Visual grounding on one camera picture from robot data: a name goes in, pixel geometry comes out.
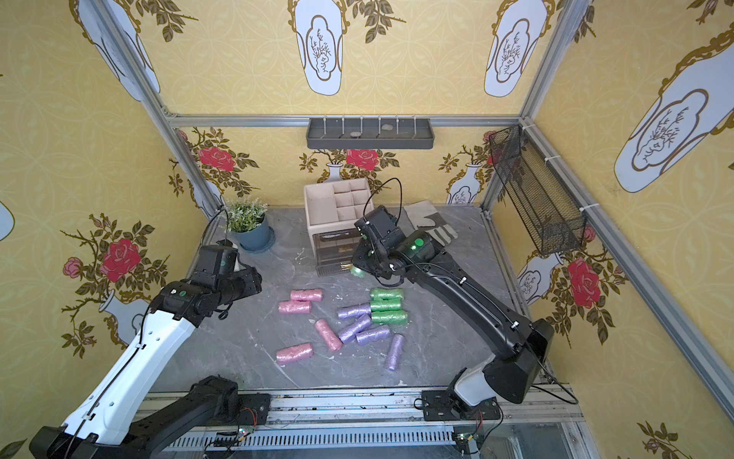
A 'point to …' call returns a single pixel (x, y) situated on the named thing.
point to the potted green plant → (248, 223)
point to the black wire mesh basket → (556, 221)
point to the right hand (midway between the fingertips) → (353, 264)
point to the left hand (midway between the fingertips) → (257, 278)
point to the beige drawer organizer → (333, 207)
